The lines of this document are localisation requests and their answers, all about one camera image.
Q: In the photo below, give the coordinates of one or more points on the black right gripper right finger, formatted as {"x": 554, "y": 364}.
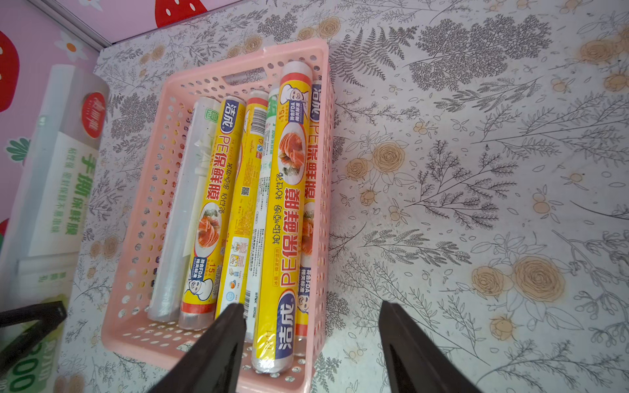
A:
{"x": 414, "y": 363}

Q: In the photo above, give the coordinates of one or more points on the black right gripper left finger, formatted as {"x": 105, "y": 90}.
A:
{"x": 213, "y": 363}

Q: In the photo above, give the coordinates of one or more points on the yellow plastic wrap roll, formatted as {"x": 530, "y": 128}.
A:
{"x": 275, "y": 329}
{"x": 307, "y": 242}
{"x": 243, "y": 209}
{"x": 200, "y": 295}

